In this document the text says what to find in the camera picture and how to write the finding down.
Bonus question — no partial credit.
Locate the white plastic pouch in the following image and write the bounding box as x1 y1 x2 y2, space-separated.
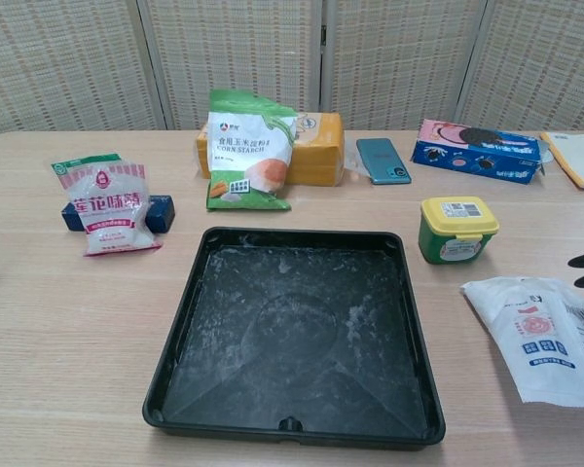
459 275 584 409

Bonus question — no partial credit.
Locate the black square plastic tray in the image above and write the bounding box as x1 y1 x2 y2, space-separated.
142 226 447 447

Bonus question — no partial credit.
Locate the green white corn starch bag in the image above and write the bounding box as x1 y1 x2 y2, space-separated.
204 89 301 212

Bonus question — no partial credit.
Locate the pink white seasoning bag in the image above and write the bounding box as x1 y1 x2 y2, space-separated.
51 153 164 258

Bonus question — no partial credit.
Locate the cream notebook with yellow spine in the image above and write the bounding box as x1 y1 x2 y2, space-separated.
539 130 584 194

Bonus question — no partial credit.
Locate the white round disc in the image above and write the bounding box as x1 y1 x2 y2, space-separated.
537 135 564 169

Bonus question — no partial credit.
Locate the green tub with yellow lid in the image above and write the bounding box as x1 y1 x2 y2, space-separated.
418 196 500 266

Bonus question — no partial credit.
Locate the blue pink cookie box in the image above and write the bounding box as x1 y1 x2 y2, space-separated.
410 119 546 185

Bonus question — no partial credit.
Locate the bamboo folding screen panel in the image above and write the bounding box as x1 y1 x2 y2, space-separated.
135 0 323 131
0 0 169 142
319 0 489 131
455 0 584 133

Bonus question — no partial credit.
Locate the teal smartphone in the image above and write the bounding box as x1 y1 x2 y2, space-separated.
355 137 413 186

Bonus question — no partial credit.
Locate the clear plastic film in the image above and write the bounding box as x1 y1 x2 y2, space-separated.
343 144 374 182

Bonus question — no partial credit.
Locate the yellow tissue pack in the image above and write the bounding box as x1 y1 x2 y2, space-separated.
196 111 346 188

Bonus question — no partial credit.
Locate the dark blue small box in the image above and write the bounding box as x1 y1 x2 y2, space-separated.
60 194 176 234

